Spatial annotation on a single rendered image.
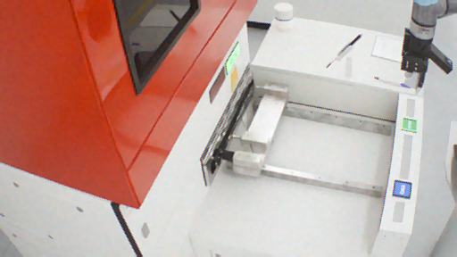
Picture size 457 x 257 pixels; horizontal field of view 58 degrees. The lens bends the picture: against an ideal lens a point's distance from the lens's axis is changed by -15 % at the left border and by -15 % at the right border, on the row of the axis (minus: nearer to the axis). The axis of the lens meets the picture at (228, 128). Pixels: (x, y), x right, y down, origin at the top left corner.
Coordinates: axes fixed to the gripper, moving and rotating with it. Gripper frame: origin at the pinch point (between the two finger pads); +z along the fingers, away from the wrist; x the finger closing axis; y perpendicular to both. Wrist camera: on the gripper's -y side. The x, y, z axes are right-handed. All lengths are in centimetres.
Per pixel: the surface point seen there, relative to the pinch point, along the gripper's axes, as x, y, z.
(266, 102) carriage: -7, 51, 23
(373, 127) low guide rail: -8.0, 12.7, 26.1
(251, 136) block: 12, 50, 20
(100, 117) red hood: 66, 55, -37
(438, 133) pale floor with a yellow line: -101, -31, 111
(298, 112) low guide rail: -8.0, 39.8, 26.1
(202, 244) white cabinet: 46, 55, 33
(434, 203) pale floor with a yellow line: -46, -31, 111
